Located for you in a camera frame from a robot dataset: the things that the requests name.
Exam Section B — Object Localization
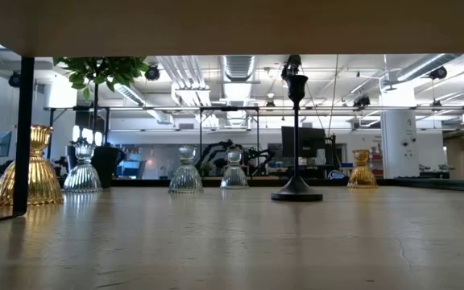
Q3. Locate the clear ribbed glass candle holder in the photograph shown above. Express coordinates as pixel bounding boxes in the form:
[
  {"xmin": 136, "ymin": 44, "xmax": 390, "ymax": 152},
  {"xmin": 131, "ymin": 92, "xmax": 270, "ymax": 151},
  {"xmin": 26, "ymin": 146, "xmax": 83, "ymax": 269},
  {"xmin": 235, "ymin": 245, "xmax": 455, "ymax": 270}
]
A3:
[
  {"xmin": 168, "ymin": 145, "xmax": 205, "ymax": 194},
  {"xmin": 62, "ymin": 136, "xmax": 103, "ymax": 193},
  {"xmin": 219, "ymin": 148, "xmax": 250, "ymax": 190}
]

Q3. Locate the black metal candlestick holder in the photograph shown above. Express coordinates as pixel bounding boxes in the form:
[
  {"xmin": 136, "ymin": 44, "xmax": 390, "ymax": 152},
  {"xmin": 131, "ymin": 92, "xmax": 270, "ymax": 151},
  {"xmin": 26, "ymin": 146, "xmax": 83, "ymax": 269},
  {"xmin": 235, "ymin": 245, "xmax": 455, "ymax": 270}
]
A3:
[{"xmin": 271, "ymin": 74, "xmax": 324, "ymax": 202}]

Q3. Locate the amber ribbed glass candle holder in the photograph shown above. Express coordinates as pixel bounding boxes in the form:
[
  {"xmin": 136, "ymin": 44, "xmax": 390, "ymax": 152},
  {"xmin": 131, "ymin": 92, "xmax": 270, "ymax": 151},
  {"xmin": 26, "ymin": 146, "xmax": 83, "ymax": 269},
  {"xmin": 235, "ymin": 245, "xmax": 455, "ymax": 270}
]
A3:
[
  {"xmin": 346, "ymin": 149, "xmax": 379, "ymax": 189},
  {"xmin": 0, "ymin": 123, "xmax": 64, "ymax": 208}
]

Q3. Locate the large black display screen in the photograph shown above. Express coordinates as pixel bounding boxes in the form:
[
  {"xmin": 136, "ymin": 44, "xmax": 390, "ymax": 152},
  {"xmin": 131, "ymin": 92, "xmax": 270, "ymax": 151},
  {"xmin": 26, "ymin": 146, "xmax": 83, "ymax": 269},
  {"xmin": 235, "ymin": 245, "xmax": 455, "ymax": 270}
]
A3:
[{"xmin": 280, "ymin": 126, "xmax": 326, "ymax": 159}]

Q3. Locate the black plant pot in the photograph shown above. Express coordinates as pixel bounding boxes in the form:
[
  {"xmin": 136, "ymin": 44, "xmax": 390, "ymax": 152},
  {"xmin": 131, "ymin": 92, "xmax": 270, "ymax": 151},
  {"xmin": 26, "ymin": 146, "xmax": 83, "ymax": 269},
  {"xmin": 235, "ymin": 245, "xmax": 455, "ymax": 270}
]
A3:
[{"xmin": 90, "ymin": 144, "xmax": 122, "ymax": 189}]

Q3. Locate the red storage shelf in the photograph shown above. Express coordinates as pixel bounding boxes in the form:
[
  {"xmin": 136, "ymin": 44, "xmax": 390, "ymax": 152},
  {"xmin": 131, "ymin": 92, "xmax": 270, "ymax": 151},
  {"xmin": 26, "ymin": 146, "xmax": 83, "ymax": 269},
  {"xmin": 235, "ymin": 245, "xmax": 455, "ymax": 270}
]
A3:
[{"xmin": 362, "ymin": 151, "xmax": 384, "ymax": 178}]

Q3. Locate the green artificial plant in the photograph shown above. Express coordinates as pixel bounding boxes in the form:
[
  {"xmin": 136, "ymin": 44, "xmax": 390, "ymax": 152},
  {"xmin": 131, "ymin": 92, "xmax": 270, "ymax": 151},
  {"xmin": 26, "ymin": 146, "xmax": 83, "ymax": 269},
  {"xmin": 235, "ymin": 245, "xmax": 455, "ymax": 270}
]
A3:
[{"xmin": 52, "ymin": 56, "xmax": 151, "ymax": 148}]

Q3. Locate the white round column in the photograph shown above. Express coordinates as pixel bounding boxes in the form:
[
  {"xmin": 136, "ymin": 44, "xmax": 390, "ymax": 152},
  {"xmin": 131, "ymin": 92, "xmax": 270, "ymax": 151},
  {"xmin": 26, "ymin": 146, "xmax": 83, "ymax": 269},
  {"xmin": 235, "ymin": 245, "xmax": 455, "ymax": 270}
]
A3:
[{"xmin": 379, "ymin": 86, "xmax": 418, "ymax": 180}]

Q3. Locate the black shelf support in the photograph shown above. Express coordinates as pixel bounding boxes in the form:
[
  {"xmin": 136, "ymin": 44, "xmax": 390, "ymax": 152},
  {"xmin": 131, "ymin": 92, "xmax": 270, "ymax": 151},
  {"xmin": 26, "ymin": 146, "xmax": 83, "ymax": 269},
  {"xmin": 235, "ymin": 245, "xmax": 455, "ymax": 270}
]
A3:
[{"xmin": 0, "ymin": 56, "xmax": 35, "ymax": 226}]

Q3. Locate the small desk monitor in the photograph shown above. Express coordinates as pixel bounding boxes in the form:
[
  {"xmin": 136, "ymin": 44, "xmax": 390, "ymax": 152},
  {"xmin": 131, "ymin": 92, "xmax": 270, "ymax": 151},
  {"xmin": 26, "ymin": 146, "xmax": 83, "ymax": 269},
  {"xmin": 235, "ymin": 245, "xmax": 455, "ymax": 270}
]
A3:
[{"xmin": 0, "ymin": 130, "xmax": 14, "ymax": 158}]

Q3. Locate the black metal rig frame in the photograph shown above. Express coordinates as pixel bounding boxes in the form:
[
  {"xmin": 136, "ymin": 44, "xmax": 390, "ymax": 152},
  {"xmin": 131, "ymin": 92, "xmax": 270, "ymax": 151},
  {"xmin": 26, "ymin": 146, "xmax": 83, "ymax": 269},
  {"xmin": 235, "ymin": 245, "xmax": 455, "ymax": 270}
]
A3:
[{"xmin": 198, "ymin": 106, "xmax": 260, "ymax": 162}]

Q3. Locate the silver ventilation duct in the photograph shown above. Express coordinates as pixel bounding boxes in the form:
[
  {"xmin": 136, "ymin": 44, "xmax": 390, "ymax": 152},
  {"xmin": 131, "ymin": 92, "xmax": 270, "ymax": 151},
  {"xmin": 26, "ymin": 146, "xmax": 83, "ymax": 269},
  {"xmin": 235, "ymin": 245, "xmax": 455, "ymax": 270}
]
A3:
[{"xmin": 220, "ymin": 55, "xmax": 258, "ymax": 84}]

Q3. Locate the black aluminium table frame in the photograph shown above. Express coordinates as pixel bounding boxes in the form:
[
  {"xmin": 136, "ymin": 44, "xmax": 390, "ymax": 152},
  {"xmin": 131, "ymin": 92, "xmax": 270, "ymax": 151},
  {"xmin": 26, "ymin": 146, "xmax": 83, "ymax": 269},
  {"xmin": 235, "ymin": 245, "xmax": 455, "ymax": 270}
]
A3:
[{"xmin": 0, "ymin": 176, "xmax": 464, "ymax": 197}]

